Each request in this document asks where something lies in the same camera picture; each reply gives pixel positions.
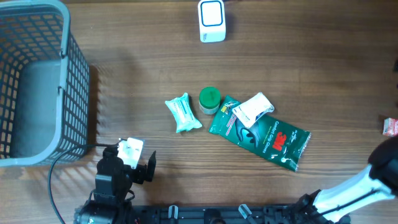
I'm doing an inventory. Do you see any green lid jar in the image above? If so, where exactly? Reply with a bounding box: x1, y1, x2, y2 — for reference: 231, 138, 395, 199
199, 86, 221, 115

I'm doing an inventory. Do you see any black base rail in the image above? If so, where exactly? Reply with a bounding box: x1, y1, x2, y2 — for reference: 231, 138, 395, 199
73, 203, 351, 224

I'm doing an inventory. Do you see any light green tissue packet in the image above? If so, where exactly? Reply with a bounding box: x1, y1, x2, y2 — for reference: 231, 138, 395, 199
165, 93, 202, 133

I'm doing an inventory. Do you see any white barcode scanner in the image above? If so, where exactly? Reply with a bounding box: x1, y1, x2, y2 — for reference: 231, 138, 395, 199
197, 0, 226, 43

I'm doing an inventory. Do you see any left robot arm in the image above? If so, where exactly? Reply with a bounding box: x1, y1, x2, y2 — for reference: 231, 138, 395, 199
73, 146, 156, 224

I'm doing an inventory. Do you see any red small box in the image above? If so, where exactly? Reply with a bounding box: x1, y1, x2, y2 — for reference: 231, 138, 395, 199
382, 118, 398, 137

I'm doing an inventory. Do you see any green 3M gloves packet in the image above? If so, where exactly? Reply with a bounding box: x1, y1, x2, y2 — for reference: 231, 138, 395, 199
209, 95, 312, 172

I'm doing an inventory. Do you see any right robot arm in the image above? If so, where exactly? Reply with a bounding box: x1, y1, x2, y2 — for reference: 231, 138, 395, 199
293, 136, 397, 223

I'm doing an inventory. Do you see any grey plastic shopping basket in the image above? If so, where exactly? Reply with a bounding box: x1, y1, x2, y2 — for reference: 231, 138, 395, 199
1, 1, 90, 167

